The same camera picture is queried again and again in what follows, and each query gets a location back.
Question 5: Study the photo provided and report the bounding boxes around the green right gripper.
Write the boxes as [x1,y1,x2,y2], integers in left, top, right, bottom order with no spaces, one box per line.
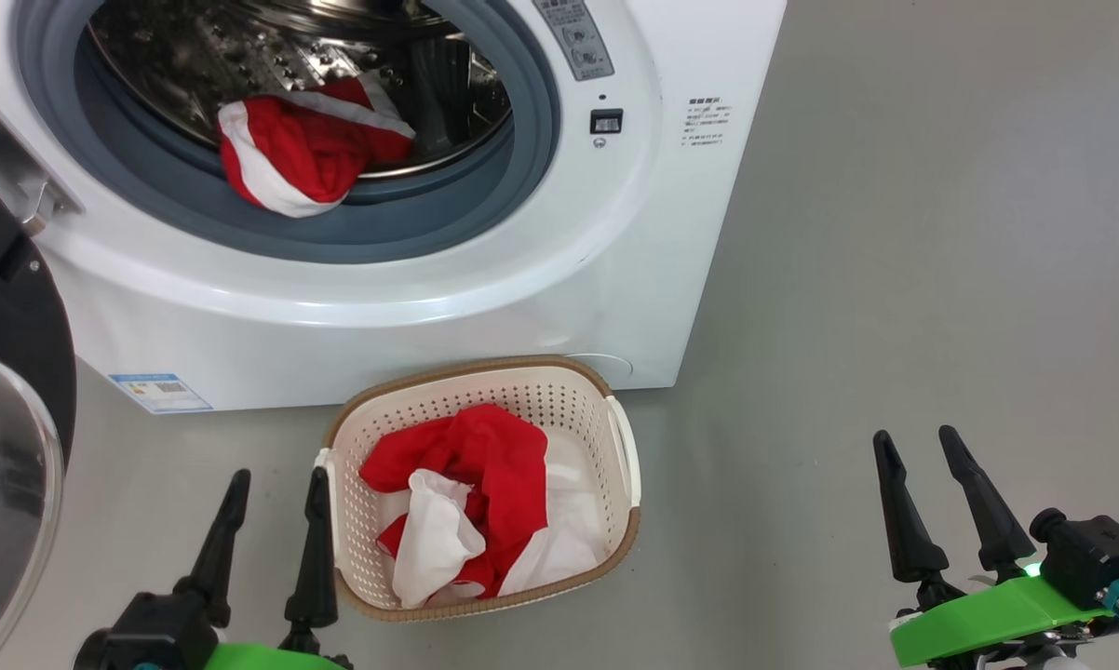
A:
[873,425,1119,670]

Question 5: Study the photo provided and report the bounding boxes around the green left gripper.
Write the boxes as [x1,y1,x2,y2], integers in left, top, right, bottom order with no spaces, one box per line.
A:
[173,466,354,670]

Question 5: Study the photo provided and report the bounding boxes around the grey warning label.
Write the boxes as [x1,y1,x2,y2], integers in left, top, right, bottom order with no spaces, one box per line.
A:
[532,0,615,83]

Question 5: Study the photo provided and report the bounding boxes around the white warning text sticker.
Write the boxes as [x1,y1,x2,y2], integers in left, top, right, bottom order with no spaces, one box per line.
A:
[681,93,735,150]

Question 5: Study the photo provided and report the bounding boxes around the white front-load washing machine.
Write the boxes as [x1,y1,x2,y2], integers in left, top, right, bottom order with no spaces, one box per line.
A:
[0,0,789,415]

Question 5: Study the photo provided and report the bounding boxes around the blue energy label sticker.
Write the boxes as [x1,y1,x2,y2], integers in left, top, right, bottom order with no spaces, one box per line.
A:
[108,372,214,415]

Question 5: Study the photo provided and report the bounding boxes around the round white filter cover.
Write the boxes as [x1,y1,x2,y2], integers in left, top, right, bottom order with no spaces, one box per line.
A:
[567,353,634,381]

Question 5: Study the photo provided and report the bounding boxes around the cream basket with brown rim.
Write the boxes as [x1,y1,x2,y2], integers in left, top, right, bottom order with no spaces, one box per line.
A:
[314,355,642,623]

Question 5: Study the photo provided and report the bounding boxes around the black round glass washer door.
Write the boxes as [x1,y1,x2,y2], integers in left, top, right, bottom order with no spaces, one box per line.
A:
[0,167,78,670]

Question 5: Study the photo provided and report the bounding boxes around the stainless steel washing machine drum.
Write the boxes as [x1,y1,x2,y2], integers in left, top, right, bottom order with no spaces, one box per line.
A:
[87,0,514,180]

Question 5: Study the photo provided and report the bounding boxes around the metal washing machine door hinge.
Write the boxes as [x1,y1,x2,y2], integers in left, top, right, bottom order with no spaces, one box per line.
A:
[0,82,84,229]

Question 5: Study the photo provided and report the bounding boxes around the red and white garment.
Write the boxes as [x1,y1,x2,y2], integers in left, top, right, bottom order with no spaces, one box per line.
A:
[217,73,418,219]
[359,403,609,610]

